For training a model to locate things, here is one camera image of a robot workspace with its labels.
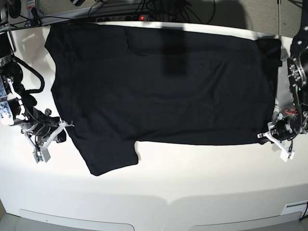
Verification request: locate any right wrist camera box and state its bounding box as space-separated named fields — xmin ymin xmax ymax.
xmin=33 ymin=149 xmax=51 ymax=163

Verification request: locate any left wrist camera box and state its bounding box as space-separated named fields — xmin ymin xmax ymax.
xmin=280 ymin=150 xmax=295 ymax=162

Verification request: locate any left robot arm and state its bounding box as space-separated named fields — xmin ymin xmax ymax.
xmin=257 ymin=0 xmax=308 ymax=162

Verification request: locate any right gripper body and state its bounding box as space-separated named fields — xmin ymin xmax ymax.
xmin=20 ymin=108 xmax=60 ymax=147

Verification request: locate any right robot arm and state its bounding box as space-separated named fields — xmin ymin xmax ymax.
xmin=0 ymin=25 xmax=70 ymax=151

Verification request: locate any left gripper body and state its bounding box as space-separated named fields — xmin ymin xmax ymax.
xmin=268 ymin=112 xmax=308 ymax=141

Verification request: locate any black power strip red switch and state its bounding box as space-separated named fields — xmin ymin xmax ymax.
xmin=95 ymin=14 xmax=149 ymax=22

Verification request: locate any black T-shirt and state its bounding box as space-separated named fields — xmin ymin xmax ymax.
xmin=45 ymin=23 xmax=282 ymax=176

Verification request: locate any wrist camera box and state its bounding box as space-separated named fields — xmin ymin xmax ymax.
xmin=33 ymin=149 xmax=51 ymax=163
xmin=280 ymin=150 xmax=295 ymax=162

